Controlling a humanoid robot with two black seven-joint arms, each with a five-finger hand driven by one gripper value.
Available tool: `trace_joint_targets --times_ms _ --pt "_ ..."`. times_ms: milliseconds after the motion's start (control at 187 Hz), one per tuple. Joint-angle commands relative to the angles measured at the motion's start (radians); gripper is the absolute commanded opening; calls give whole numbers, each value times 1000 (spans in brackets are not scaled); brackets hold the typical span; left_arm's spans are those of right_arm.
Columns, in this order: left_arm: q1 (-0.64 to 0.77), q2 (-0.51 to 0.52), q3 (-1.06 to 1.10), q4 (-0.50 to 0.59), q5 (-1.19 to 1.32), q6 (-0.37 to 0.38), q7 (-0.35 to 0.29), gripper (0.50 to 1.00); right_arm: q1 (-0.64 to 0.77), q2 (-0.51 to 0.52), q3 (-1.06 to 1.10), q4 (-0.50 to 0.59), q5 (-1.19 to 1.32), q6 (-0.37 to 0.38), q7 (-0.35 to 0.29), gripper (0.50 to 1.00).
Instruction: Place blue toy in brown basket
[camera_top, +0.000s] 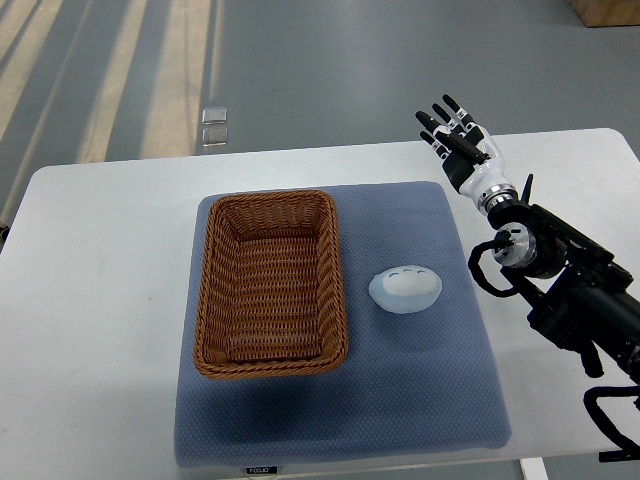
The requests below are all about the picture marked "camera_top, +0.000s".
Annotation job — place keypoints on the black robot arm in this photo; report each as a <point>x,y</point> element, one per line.
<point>577,293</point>

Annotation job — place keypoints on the black label tag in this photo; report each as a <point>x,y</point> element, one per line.
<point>262,470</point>

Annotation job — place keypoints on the black table bracket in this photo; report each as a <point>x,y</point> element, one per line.
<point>618,456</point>

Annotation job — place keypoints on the upper metal floor plate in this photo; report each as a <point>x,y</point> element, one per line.
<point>214,115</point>

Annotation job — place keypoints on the brown cardboard box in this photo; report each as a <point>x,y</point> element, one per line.
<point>607,13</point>

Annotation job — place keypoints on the blue textured mat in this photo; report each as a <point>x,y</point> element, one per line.
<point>414,383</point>

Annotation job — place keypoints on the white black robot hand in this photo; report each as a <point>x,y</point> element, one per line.
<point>472,161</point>

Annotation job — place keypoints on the brown wicker basket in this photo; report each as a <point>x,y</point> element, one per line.
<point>271,299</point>

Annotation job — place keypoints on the white table leg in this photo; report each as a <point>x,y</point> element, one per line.
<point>533,468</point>

